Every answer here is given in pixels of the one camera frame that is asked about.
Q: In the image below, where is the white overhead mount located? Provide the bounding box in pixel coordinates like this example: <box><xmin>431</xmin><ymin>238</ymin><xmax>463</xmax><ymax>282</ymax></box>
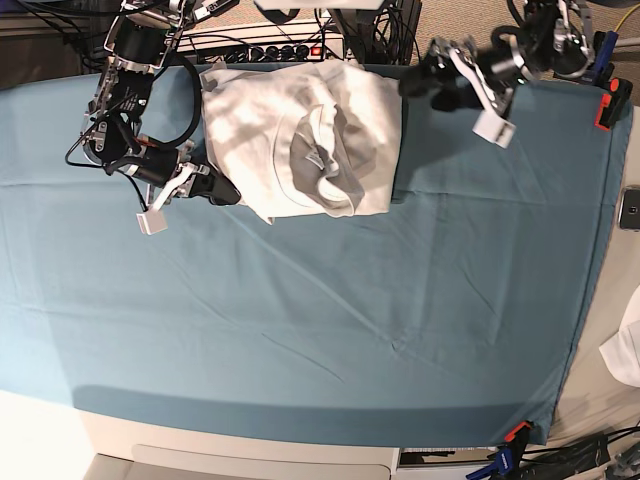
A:
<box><xmin>254</xmin><ymin>0</ymin><xmax>384</xmax><ymax>10</ymax></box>

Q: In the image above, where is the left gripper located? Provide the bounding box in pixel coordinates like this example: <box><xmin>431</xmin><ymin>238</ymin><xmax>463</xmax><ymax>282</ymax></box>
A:
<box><xmin>398</xmin><ymin>34</ymin><xmax>530</xmax><ymax>148</ymax></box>

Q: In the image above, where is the silver phone at edge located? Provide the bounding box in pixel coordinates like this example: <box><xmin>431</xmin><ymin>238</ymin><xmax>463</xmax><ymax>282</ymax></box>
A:
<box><xmin>618</xmin><ymin>185</ymin><xmax>640</xmax><ymax>232</ymax></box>

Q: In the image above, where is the orange black clamp top right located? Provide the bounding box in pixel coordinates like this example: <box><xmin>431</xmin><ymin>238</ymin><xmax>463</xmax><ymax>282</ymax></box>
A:
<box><xmin>594</xmin><ymin>78</ymin><xmax>633</xmax><ymax>131</ymax></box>

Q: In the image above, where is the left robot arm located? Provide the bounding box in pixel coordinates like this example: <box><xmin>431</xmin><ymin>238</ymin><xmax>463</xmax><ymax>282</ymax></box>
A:
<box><xmin>398</xmin><ymin>1</ymin><xmax>595</xmax><ymax>148</ymax></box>

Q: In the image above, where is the blue clamp top right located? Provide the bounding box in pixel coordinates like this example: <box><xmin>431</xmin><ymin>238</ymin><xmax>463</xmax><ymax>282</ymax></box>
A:
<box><xmin>570</xmin><ymin>30</ymin><xmax>619</xmax><ymax>89</ymax></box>

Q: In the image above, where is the orange blue clamp bottom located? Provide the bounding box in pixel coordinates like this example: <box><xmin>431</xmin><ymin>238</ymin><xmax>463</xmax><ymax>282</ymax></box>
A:
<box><xmin>465</xmin><ymin>421</ymin><xmax>534</xmax><ymax>480</ymax></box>

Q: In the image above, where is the teal table cover cloth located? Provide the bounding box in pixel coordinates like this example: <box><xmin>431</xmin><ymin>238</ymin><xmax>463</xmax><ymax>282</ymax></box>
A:
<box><xmin>1</xmin><ymin>76</ymin><xmax>633</xmax><ymax>447</ymax></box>

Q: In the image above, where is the yellow cable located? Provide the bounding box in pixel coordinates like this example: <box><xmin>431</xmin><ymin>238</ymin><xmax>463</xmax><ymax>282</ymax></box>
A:
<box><xmin>614</xmin><ymin>3</ymin><xmax>640</xmax><ymax>34</ymax></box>

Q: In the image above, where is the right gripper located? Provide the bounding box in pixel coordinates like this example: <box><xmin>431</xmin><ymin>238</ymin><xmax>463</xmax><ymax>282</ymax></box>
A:
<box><xmin>119</xmin><ymin>142</ymin><xmax>241</xmax><ymax>235</ymax></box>

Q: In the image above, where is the power strip with red switch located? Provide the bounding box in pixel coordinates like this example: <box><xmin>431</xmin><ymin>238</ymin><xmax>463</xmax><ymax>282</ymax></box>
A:
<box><xmin>220</xmin><ymin>42</ymin><xmax>343</xmax><ymax>64</ymax></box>

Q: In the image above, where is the white T-shirt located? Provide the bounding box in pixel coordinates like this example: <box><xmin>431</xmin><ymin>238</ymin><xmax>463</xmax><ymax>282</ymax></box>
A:
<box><xmin>201</xmin><ymin>60</ymin><xmax>402</xmax><ymax>223</ymax></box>

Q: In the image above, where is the white cloth at right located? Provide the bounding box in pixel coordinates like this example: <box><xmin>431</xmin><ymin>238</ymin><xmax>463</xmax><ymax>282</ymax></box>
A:
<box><xmin>599</xmin><ymin>296</ymin><xmax>639</xmax><ymax>388</ymax></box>

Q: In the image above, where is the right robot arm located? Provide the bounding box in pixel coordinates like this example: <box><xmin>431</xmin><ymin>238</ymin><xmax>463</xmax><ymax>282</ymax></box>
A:
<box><xmin>72</xmin><ymin>1</ymin><xmax>241</xmax><ymax>235</ymax></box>

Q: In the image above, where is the beige drawer cabinet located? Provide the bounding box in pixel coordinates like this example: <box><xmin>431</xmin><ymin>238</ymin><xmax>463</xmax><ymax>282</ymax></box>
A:
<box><xmin>79</xmin><ymin>411</ymin><xmax>397</xmax><ymax>479</ymax></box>

